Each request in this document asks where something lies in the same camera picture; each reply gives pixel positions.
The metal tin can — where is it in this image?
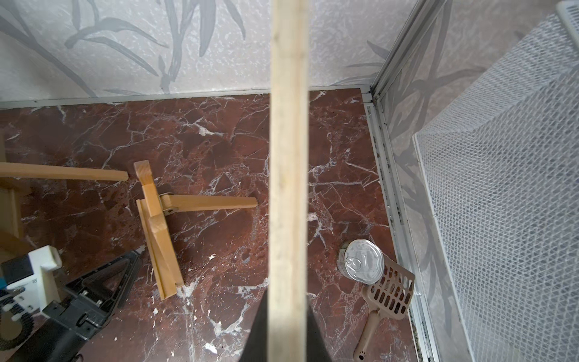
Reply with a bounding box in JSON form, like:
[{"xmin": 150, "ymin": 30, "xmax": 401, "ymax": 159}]
[{"xmin": 336, "ymin": 239, "xmax": 384, "ymax": 285}]

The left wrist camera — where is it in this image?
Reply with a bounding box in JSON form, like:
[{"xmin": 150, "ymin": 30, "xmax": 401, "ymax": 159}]
[{"xmin": 1, "ymin": 246, "xmax": 62, "ymax": 321}]

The white wire basket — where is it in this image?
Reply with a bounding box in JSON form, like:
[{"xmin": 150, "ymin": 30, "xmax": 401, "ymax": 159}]
[{"xmin": 415, "ymin": 2, "xmax": 578, "ymax": 361}]

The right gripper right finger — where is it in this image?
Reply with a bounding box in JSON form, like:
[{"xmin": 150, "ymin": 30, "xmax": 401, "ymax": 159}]
[{"xmin": 306, "ymin": 306, "xmax": 332, "ymax": 362}]

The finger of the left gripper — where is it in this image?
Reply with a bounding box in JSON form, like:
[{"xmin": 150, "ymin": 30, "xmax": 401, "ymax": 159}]
[{"xmin": 65, "ymin": 250, "xmax": 142, "ymax": 317}]

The wooden board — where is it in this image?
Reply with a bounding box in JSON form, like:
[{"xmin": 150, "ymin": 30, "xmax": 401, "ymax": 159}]
[{"xmin": 267, "ymin": 1, "xmax": 309, "ymax": 361}]

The wooden easel frame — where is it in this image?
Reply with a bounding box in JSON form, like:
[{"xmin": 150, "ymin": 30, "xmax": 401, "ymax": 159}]
[
  {"xmin": 0, "ymin": 135, "xmax": 130, "ymax": 263},
  {"xmin": 133, "ymin": 159, "xmax": 259, "ymax": 300}
]

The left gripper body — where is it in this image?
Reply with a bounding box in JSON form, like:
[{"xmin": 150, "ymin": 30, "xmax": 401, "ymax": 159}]
[{"xmin": 9, "ymin": 282, "xmax": 111, "ymax": 361}]

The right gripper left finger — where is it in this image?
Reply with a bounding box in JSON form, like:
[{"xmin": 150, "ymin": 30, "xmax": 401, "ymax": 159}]
[{"xmin": 239, "ymin": 291, "xmax": 268, "ymax": 362}]

